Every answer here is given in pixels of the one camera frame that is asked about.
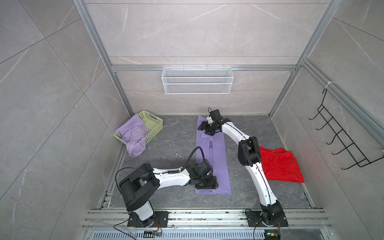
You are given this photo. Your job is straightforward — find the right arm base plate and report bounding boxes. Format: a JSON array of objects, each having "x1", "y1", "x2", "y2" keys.
[{"x1": 244, "y1": 210, "x2": 289, "y2": 227}]

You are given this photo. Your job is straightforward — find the aluminium rail at front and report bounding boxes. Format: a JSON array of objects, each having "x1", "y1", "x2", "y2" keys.
[{"x1": 79, "y1": 143, "x2": 331, "y2": 240}]

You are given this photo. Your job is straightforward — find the purple t-shirt in basket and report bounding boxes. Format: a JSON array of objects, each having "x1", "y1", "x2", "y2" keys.
[{"x1": 115, "y1": 114, "x2": 151, "y2": 157}]

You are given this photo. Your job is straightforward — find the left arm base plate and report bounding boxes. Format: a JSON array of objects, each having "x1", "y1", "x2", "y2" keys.
[{"x1": 127, "y1": 211, "x2": 169, "y2": 228}]

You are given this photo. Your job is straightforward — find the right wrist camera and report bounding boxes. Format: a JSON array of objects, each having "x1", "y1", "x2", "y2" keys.
[{"x1": 207, "y1": 109, "x2": 223, "y2": 124}]

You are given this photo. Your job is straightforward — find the white wire mesh basket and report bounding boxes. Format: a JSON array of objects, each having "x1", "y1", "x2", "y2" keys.
[{"x1": 162, "y1": 67, "x2": 234, "y2": 95}]

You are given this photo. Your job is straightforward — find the aluminium frame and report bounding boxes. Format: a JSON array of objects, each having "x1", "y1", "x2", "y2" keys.
[{"x1": 74, "y1": 1, "x2": 384, "y2": 145}]

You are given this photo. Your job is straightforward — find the light green plastic basket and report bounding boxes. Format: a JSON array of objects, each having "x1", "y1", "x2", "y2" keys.
[{"x1": 114, "y1": 110, "x2": 163, "y2": 145}]

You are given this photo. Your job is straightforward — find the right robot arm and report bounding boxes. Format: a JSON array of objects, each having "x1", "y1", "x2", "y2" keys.
[{"x1": 198, "y1": 119, "x2": 288, "y2": 227}]

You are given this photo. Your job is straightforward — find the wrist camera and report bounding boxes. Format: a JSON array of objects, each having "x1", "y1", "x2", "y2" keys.
[
  {"x1": 207, "y1": 109, "x2": 223, "y2": 124},
  {"x1": 197, "y1": 160, "x2": 213, "y2": 178}
]

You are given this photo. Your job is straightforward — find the red t-shirt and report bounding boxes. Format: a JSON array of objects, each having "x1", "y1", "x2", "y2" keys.
[{"x1": 260, "y1": 147, "x2": 305, "y2": 183}]

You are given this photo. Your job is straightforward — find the purple t-shirt with print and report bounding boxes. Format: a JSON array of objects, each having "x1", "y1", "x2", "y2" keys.
[{"x1": 195, "y1": 130, "x2": 232, "y2": 195}]

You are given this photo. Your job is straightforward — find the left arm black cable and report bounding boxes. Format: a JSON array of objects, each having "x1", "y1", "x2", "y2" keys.
[{"x1": 115, "y1": 146, "x2": 206, "y2": 196}]

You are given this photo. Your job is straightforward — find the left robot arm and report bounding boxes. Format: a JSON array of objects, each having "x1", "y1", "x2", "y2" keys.
[{"x1": 117, "y1": 162, "x2": 219, "y2": 222}]

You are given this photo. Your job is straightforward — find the black wire hook rack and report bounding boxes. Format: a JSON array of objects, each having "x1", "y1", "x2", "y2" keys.
[{"x1": 308, "y1": 89, "x2": 384, "y2": 171}]

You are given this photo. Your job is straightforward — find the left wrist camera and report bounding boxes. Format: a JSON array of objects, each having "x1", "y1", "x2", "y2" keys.
[{"x1": 197, "y1": 160, "x2": 213, "y2": 178}]

